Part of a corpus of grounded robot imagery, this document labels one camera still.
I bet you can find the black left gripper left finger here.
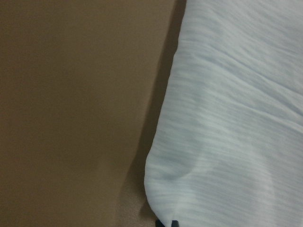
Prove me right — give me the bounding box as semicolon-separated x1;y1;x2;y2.
155;219;162;227

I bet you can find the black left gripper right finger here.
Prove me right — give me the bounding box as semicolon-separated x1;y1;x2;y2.
171;220;178;227

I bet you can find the light blue button-up shirt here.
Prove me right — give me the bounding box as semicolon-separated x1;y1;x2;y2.
144;0;303;227

